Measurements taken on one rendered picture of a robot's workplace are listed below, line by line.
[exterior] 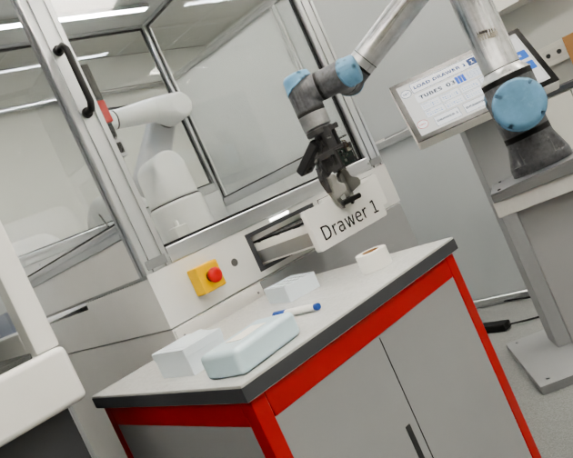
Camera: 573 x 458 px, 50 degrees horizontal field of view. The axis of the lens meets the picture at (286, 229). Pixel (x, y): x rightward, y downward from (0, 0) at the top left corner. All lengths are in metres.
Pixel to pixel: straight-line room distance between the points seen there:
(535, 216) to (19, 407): 1.20
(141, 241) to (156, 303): 0.16
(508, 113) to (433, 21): 1.79
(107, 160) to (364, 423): 0.89
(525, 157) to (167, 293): 0.95
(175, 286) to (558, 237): 0.95
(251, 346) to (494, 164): 1.60
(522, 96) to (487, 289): 2.07
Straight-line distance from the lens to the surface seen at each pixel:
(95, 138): 1.58
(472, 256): 3.39
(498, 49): 1.51
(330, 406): 1.03
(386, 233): 2.10
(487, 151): 2.38
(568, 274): 1.64
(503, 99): 1.47
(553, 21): 5.09
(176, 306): 1.55
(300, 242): 1.58
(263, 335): 0.98
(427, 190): 3.37
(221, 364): 0.97
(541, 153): 1.61
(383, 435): 1.12
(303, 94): 1.57
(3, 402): 1.14
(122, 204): 1.55
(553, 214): 1.60
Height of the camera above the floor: 0.98
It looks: 3 degrees down
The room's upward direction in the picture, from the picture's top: 24 degrees counter-clockwise
